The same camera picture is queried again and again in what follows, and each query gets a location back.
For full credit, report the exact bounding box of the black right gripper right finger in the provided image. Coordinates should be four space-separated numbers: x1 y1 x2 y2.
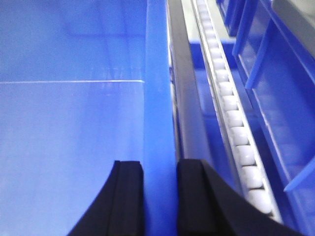
177 159 299 236

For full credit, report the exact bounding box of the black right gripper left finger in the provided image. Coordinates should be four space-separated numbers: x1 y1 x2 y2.
68 161 145 236

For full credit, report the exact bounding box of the light blue ribbed crate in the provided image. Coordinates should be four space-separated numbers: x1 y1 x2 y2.
0 0 177 236

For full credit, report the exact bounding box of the white roller track right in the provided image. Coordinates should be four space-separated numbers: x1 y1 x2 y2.
191 0 282 223

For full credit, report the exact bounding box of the dark blue bin upper right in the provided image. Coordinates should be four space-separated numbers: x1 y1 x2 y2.
217 0 315 236

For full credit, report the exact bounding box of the steel divider rail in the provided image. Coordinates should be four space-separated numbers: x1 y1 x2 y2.
167 0 210 160

